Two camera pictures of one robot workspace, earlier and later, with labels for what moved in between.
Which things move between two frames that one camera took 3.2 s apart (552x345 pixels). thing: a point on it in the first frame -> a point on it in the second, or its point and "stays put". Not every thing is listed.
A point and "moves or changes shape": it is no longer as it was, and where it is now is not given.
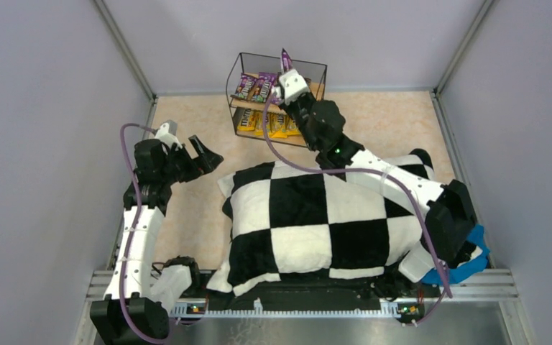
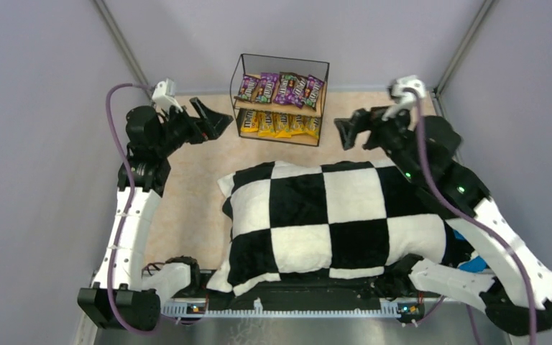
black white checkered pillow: [304, 221] stays put
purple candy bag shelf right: [264, 86] stays put
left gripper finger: [199, 147] -> [217, 122]
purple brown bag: [286, 62] -> [313, 88]
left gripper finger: [209, 162] -> [217, 126]
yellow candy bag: [290, 127] stays put
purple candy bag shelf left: [246, 85] stays put
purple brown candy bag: [274, 100] moves or changes shape
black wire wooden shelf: [256, 113] stays put
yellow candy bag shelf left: [248, 122] stays put
